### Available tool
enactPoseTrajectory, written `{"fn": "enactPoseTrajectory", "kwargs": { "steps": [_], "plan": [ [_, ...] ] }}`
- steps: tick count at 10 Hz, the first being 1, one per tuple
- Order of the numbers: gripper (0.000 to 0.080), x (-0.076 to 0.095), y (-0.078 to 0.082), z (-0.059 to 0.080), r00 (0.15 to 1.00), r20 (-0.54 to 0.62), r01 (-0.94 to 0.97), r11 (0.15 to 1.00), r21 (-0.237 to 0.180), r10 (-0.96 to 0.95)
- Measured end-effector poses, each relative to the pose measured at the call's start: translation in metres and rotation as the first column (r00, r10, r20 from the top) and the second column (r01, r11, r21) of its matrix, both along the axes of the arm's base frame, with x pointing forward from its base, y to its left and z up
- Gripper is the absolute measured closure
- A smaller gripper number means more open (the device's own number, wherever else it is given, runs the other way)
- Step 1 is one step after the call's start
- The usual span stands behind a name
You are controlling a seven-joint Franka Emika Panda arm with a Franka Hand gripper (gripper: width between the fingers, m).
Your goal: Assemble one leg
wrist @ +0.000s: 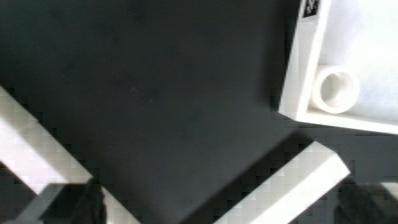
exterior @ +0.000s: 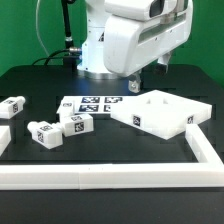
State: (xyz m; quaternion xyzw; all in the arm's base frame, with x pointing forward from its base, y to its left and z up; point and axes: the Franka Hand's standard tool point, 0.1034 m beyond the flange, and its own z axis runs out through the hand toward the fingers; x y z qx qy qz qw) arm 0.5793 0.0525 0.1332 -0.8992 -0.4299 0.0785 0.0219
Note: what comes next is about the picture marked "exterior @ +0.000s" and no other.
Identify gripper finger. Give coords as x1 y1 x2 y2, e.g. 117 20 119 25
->
157 53 172 73
128 74 141 92

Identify white L-shaped obstacle fence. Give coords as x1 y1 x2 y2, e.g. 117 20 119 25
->
0 124 224 190

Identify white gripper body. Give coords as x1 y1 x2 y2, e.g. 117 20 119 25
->
103 0 193 77

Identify white part left edge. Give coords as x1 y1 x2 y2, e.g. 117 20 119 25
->
0 126 11 156

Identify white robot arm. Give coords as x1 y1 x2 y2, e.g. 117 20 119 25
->
78 0 193 93

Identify white square table top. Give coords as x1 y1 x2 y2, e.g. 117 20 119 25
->
110 90 212 140

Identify black cable with connector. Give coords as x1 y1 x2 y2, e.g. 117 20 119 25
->
32 47 83 66

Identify white thin cable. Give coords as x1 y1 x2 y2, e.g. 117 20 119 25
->
35 0 51 57

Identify white sheet with tags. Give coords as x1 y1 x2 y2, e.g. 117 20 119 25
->
56 95 145 115

